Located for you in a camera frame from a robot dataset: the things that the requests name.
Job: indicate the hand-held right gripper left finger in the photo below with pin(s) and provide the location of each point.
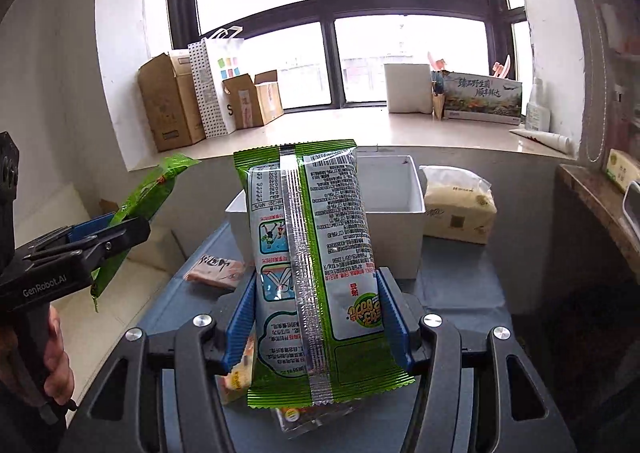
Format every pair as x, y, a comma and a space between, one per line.
240, 328

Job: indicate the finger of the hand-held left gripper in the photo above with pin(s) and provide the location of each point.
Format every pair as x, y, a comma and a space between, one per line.
85, 229
120, 235

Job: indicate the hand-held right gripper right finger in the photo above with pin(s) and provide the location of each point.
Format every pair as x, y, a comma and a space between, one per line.
395, 323

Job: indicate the orange patterned snack packet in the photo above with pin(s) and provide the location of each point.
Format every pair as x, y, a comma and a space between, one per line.
240, 378

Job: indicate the small green snack packet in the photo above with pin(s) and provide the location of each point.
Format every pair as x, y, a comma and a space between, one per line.
150, 188

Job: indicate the pink snack packet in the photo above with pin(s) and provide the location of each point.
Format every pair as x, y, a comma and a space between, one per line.
215, 273

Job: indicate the white cardboard box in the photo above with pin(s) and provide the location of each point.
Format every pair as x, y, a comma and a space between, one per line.
395, 228

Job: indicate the clear snack packet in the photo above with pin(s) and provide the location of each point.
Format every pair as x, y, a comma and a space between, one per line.
300, 415

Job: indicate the yellow snack packets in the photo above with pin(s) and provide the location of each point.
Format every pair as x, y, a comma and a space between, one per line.
320, 233

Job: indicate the person's left hand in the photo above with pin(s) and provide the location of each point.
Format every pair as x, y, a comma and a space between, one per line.
56, 363

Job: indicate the blue table cloth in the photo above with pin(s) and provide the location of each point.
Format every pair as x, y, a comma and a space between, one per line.
450, 283

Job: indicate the clear wrapped tissue pack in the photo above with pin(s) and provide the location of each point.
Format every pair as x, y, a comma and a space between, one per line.
460, 213

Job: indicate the tall brown cardboard box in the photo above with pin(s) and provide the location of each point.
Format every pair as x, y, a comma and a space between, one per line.
170, 103

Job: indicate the polka dot paper bag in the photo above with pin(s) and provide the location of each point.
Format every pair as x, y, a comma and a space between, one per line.
220, 83

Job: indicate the small open cardboard box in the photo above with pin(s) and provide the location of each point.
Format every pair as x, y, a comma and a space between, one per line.
255, 103

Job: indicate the cream window sill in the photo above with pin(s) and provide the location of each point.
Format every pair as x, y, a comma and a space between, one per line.
350, 133

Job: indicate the brown side cabinet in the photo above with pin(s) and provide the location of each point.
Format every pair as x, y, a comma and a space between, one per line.
590, 193

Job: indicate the white foam box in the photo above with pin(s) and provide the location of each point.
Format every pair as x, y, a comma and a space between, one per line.
407, 88

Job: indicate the white tube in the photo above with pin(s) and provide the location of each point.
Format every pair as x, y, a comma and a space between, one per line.
542, 139

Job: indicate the landscape printed carton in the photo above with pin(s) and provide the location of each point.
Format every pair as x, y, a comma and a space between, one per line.
480, 100

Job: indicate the white pump bottle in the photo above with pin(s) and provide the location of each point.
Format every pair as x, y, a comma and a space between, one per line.
536, 110

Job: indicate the white framed mirror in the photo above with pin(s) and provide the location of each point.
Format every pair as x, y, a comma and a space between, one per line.
632, 210

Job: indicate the pink plastic figure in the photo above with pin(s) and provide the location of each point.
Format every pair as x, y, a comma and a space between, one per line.
502, 67
436, 62

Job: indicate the black window frame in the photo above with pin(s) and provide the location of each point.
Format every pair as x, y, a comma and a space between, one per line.
180, 8

